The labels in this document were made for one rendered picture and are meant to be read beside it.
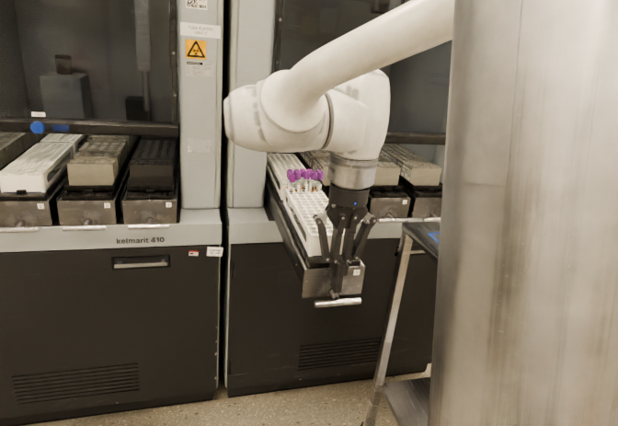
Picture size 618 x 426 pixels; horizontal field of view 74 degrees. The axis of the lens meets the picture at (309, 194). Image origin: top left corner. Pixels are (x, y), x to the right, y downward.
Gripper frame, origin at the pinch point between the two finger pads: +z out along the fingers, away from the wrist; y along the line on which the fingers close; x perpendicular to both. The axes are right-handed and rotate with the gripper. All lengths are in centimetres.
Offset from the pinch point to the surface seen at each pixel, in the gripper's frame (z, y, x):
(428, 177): -5, -47, -47
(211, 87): -30, 24, -48
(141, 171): -6, 43, -47
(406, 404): 52, -31, -9
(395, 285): 15.9, -24.5, -17.3
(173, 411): 80, 36, -43
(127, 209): 2, 46, -39
